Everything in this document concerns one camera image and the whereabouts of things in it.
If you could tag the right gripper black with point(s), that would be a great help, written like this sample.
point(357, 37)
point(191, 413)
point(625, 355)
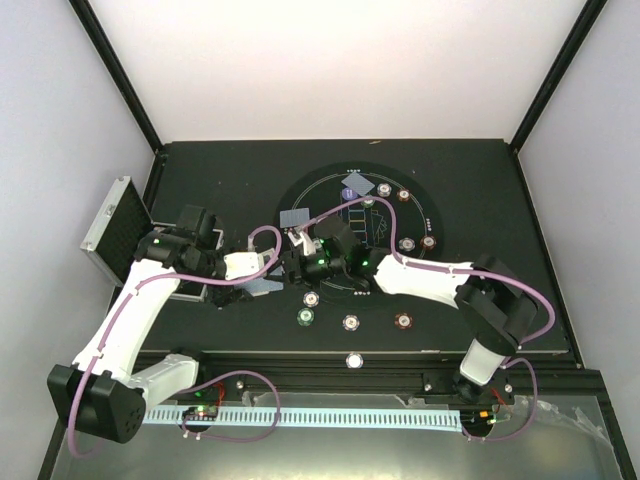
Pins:
point(302, 267)

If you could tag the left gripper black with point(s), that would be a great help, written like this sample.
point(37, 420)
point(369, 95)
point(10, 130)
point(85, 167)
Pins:
point(226, 295)

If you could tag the blue playing card deck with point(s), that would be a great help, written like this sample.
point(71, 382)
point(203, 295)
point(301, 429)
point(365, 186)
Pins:
point(264, 286)

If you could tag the blue poker chip stack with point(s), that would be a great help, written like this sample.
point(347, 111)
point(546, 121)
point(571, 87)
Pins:
point(351, 323)

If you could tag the purple round blind button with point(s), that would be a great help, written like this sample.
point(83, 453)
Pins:
point(348, 194)

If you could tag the green poker chip stack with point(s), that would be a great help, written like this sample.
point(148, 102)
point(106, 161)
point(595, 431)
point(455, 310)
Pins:
point(305, 317)

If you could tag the dealt blue card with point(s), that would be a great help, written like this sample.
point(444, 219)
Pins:
point(293, 217)
point(358, 184)

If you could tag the dealt blue card top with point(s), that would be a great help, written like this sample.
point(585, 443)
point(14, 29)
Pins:
point(358, 184)

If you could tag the red poker chip stack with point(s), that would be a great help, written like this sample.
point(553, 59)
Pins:
point(403, 321)

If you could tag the red chip mat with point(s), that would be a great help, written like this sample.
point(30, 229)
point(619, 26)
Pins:
point(428, 243)
point(403, 195)

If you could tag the red chip mat top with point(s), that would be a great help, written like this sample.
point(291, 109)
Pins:
point(403, 195)

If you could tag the white chip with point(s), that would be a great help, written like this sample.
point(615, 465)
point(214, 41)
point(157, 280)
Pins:
point(354, 360)

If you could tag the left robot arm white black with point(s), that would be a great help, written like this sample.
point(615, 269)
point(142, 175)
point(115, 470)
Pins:
point(99, 393)

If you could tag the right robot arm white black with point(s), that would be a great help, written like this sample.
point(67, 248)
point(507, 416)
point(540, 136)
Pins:
point(498, 309)

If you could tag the round black poker mat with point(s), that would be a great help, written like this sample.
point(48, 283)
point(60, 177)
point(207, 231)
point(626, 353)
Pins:
point(383, 225)

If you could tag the aluminium poker chip case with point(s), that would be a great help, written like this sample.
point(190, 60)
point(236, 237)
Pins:
point(123, 233)

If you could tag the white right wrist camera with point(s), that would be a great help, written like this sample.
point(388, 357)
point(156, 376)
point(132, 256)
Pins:
point(301, 241)

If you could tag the white slotted cable duct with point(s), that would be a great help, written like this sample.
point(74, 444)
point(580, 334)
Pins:
point(298, 417)

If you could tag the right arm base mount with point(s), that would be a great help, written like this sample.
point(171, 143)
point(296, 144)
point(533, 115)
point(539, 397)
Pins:
point(481, 408)

